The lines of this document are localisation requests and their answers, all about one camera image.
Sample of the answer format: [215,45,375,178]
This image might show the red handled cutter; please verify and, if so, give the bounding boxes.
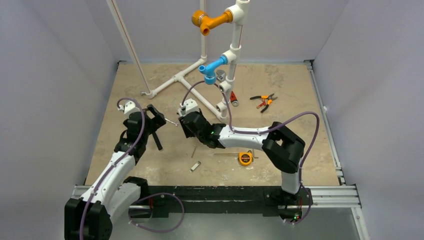
[256,99,273,113]

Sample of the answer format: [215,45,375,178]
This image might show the black base bar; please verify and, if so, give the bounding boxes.
[129,185,313,222]

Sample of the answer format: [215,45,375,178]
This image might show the aluminium frame rail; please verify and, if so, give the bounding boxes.
[67,185,370,240]

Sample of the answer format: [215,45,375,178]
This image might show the silver battery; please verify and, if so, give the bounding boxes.
[190,161,201,173]

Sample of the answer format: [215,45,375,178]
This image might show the small silver wrench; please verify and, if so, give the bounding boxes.
[165,118,179,126]

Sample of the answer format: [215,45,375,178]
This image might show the small hex key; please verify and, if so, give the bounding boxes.
[190,145,197,158]

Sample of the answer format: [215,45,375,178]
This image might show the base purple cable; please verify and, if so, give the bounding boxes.
[127,192,185,233]

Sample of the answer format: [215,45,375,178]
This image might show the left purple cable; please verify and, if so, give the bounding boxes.
[78,97,147,240]

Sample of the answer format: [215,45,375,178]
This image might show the red adjustable wrench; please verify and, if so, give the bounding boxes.
[230,91,239,107]

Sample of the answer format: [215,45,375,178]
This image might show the blue pipe fitting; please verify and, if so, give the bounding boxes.
[198,55,228,85]

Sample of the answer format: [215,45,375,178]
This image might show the white PVC pipe frame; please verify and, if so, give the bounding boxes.
[107,0,250,122]

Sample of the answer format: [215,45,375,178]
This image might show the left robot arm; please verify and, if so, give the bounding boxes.
[64,101,166,240]

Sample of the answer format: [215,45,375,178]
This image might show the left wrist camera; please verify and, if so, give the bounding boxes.
[117,100,141,117]

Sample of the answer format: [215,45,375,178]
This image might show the black hammer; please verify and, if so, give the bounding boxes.
[151,132,163,151]

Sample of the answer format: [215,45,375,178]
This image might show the orange handled pliers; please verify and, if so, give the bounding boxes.
[249,93,277,101]

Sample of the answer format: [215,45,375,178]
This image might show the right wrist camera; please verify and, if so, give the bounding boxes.
[177,98,200,117]

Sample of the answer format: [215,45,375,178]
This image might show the yellow tape measure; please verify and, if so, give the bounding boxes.
[214,150,254,167]

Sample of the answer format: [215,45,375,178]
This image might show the large hex key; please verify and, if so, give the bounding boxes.
[247,149,259,159]

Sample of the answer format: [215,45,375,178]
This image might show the silver pipe clamp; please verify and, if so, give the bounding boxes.
[215,69,227,82]

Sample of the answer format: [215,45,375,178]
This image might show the orange pipe fitting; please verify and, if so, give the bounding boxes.
[191,10,233,36]

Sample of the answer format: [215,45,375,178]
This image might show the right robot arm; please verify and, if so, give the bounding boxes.
[178,111,306,204]

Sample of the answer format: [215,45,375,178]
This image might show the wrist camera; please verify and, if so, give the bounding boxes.
[117,100,141,117]
[177,98,200,117]

